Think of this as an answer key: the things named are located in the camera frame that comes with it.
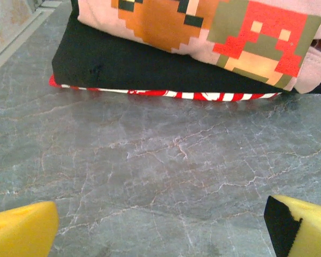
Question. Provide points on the black folded t-shirt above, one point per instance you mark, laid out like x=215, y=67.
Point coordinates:
x=123, y=67

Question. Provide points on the aluminium table side rail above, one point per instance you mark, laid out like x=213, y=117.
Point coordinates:
x=18, y=41

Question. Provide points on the pink t-shirt with pixel print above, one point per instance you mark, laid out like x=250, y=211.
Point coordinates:
x=96, y=18

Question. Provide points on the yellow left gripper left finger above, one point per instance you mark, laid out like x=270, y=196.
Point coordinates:
x=18, y=233

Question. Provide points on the red and white folded t-shirt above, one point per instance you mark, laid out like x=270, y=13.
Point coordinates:
x=203, y=96

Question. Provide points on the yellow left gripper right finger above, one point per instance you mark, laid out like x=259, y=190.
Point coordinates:
x=310, y=230

